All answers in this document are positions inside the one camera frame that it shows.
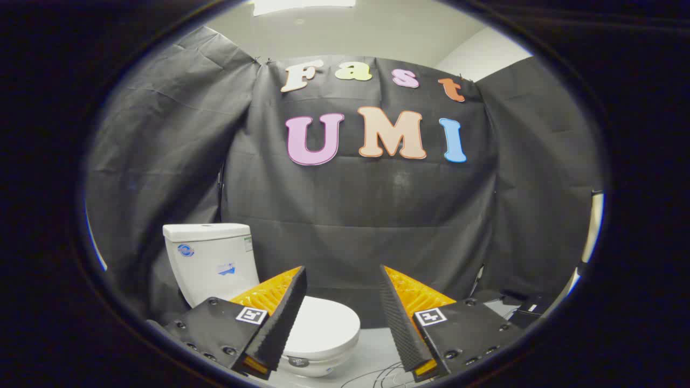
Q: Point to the black backdrop cloth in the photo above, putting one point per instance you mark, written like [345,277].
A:
[350,215]

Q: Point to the white toilet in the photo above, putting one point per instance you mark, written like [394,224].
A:
[210,258]

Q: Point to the black box device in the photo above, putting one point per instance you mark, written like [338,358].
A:
[531,307]

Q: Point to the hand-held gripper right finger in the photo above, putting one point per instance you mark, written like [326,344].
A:
[401,323]

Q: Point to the white toilet lid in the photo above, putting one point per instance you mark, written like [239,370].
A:
[329,323]

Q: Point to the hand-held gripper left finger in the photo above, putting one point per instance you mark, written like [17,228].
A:
[280,318]

